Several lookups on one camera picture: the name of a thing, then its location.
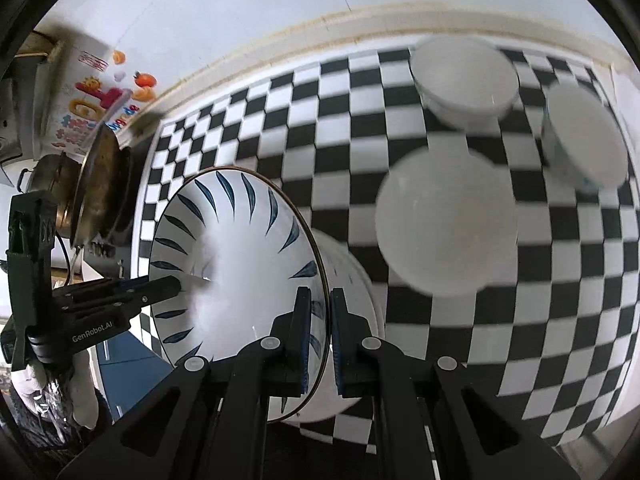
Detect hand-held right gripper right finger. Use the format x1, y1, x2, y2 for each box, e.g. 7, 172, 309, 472
330, 287, 583, 480

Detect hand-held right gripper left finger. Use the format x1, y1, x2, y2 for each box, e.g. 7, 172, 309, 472
57, 286, 313, 480

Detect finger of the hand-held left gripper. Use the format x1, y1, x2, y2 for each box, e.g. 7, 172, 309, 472
51, 274, 184, 309
64, 304, 147, 323

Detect white plate blue leaf pattern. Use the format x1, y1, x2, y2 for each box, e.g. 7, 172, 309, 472
149, 166, 386, 423

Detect white bowl blue bands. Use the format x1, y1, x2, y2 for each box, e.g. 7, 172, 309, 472
410, 36, 520, 128
540, 82, 628, 192
375, 149, 521, 295

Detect person's left hand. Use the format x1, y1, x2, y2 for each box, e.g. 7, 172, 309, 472
20, 350, 98, 427

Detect blue panel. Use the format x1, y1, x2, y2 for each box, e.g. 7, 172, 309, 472
97, 332, 173, 413

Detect stainless steel pot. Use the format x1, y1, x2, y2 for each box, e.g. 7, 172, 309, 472
19, 152, 83, 228

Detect dark metal wok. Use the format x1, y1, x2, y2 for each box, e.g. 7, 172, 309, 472
69, 124, 135, 247

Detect colourful wall sticker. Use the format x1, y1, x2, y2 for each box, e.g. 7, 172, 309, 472
47, 42, 158, 151

